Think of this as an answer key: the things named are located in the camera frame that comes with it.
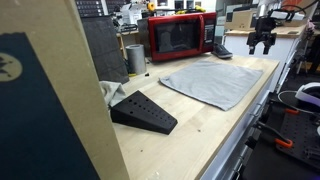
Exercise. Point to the cardboard box with blue label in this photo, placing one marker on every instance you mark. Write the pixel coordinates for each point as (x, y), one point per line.
(43, 100)

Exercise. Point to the grey canvas shoe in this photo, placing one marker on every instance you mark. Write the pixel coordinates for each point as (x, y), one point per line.
(222, 52)

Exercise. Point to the red and black microwave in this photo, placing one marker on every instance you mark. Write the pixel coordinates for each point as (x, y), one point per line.
(180, 36)

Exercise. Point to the yellow tool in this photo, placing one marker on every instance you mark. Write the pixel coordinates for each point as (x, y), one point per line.
(190, 10)

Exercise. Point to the flat cardboard box dark label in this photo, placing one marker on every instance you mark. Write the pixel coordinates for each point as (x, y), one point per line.
(238, 19)

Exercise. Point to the crumpled white cloth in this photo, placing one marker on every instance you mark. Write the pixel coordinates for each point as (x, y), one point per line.
(111, 91)

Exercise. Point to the yellow tape roll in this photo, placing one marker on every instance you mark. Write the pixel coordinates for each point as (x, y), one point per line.
(151, 6)

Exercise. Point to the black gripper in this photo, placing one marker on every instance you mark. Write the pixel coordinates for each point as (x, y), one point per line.
(264, 30)

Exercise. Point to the dark grey fabric bin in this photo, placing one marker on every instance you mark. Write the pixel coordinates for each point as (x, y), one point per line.
(105, 50)

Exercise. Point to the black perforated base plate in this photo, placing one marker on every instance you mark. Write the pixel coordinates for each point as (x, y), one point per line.
(300, 136)

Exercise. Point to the metal cylinder cup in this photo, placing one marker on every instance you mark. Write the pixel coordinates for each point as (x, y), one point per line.
(136, 60)

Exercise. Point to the wooden shelf unit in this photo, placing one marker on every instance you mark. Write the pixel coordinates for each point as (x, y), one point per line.
(122, 43)

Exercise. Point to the small black item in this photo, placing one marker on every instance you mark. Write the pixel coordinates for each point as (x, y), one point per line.
(146, 75)

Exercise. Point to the black wedge block with holes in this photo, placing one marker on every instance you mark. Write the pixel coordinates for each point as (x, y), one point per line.
(143, 113)

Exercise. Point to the cardboard box orange print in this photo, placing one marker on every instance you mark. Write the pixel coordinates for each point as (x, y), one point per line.
(293, 24)

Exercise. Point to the white side counter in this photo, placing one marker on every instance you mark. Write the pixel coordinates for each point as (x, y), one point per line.
(240, 46)

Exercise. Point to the white workbench base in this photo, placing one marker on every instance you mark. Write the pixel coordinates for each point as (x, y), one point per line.
(240, 146)

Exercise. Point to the grey towel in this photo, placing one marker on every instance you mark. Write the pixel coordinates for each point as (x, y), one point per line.
(213, 83)

